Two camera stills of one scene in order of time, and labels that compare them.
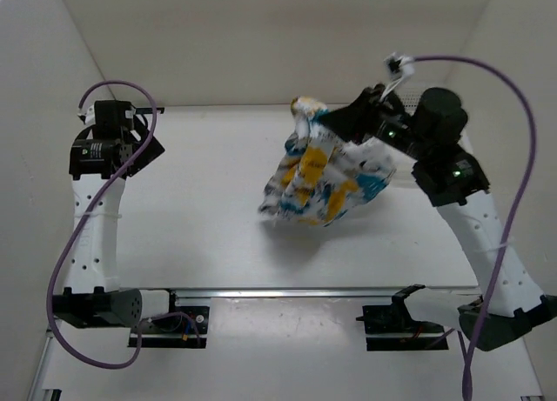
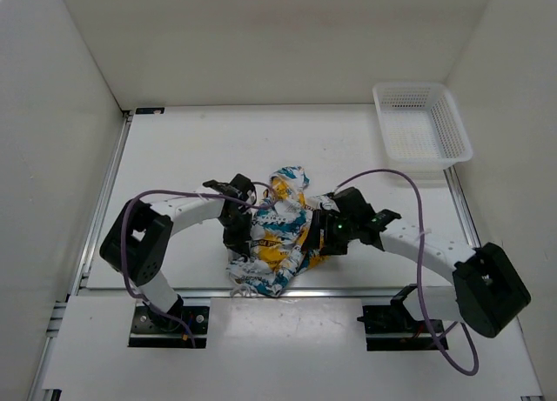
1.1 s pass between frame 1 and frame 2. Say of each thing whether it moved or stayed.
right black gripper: moved
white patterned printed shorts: moved
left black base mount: stayed
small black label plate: stayed
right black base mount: stayed
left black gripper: moved
